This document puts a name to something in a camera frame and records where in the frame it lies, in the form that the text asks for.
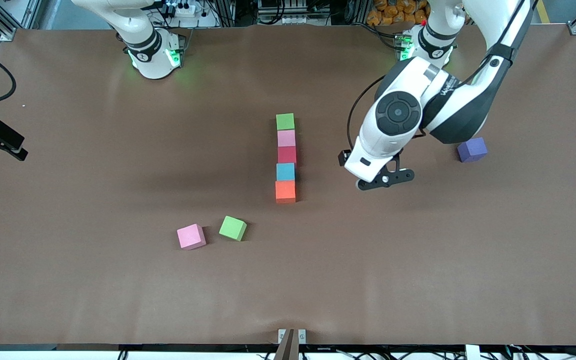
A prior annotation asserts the red foam cube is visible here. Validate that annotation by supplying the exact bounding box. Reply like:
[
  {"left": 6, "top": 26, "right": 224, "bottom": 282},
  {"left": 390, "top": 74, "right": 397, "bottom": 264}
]
[{"left": 277, "top": 146, "right": 298, "bottom": 166}]

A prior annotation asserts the orange foam cube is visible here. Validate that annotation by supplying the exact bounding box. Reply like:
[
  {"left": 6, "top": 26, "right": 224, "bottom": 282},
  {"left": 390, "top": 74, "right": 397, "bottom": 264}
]
[{"left": 275, "top": 180, "right": 297, "bottom": 204}]

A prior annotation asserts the purple foam cube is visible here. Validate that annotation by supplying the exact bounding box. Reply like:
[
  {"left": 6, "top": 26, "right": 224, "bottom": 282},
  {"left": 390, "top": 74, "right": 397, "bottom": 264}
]
[{"left": 457, "top": 137, "right": 489, "bottom": 163}]

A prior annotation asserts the brown table cover sheet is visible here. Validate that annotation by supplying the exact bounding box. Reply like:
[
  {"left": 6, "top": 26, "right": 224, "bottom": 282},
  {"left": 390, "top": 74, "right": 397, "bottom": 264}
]
[{"left": 0, "top": 24, "right": 576, "bottom": 347}]

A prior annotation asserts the white terminal block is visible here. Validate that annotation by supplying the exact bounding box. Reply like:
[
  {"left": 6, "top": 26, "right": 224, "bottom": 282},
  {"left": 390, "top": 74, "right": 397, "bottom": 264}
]
[{"left": 258, "top": 0, "right": 315, "bottom": 26}]

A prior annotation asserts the bag of orange items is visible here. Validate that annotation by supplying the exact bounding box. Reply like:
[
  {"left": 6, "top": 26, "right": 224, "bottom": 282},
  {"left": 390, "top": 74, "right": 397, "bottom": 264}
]
[{"left": 366, "top": 0, "right": 431, "bottom": 27}]

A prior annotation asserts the white power strip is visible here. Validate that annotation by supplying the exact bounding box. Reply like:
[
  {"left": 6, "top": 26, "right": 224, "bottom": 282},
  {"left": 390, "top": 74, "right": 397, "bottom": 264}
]
[{"left": 167, "top": 1, "right": 198, "bottom": 17}]

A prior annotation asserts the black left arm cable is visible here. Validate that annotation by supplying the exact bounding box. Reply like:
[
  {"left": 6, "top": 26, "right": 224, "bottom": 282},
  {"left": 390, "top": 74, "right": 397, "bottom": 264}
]
[{"left": 346, "top": 75, "right": 386, "bottom": 151}]

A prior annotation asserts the metal table edge bracket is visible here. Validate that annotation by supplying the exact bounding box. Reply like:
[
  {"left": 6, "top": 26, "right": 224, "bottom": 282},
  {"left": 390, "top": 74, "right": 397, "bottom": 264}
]
[{"left": 278, "top": 328, "right": 307, "bottom": 345}]

